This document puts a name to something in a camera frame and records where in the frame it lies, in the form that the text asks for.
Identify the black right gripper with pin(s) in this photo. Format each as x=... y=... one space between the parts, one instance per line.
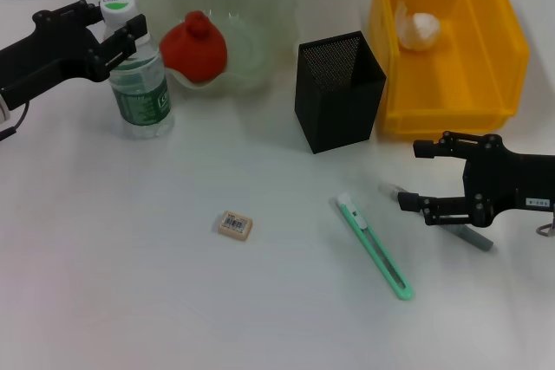
x=507 y=179

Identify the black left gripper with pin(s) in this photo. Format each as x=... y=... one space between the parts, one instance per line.
x=47 y=58

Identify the clear green-label water bottle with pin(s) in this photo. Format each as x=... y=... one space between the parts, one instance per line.
x=139 y=97

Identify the green utility knife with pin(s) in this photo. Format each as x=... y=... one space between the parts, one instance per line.
x=381 y=257

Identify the orange fruit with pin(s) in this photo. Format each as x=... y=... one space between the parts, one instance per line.
x=195 y=49

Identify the beige eraser with barcode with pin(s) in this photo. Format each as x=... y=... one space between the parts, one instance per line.
x=234 y=225

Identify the grey pen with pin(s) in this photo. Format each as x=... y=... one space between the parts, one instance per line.
x=477 y=238

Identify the black mesh pen holder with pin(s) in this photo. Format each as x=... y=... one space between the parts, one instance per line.
x=338 y=118

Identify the pale green glass fruit bowl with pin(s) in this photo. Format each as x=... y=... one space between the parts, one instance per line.
x=260 y=32

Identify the yellow plastic bin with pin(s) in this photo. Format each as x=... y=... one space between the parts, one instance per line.
x=477 y=84

